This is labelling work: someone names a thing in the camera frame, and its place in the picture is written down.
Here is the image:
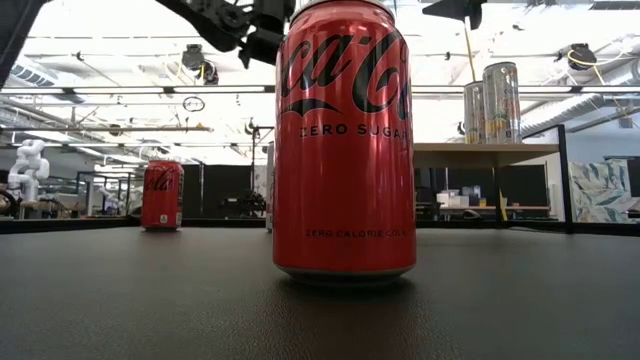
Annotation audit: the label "black ceiling cable reel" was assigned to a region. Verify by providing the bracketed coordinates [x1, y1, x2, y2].
[557, 43, 599, 71]
[180, 43, 220, 86]

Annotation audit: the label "wooden shelf black legs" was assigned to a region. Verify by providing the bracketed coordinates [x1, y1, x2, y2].
[413, 123, 575, 235]

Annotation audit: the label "gray ceiling pipe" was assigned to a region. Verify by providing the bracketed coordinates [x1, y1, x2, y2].
[0, 125, 214, 133]

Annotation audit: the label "white ceiling air duct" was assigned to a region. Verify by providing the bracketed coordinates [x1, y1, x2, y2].
[9, 54, 56, 89]

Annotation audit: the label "black metal stand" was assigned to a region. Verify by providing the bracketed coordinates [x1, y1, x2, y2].
[243, 117, 276, 221]

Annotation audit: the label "black aluminium table frame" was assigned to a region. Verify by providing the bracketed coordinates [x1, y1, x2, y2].
[0, 214, 640, 236]

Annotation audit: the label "red Coca-Cola Zero can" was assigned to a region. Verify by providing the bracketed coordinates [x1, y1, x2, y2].
[140, 159, 185, 233]
[272, 0, 418, 287]

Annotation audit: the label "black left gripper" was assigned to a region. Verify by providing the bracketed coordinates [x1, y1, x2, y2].
[237, 0, 297, 70]

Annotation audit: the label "black room partition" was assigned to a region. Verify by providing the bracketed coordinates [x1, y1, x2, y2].
[182, 163, 256, 220]

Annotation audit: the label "white Celsius can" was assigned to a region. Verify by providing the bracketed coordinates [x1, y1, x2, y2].
[463, 80, 486, 145]

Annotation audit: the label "white box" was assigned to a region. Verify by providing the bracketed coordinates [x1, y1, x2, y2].
[437, 188, 464, 209]

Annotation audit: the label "long ceiling light bar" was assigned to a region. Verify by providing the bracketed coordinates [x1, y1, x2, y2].
[0, 84, 640, 97]

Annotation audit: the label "leaf-pattern cloth panel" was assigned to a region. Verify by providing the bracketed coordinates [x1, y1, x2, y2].
[569, 158, 632, 224]

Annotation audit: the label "Celsius Tropical Vibe can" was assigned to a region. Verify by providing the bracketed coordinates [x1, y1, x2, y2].
[482, 61, 523, 145]

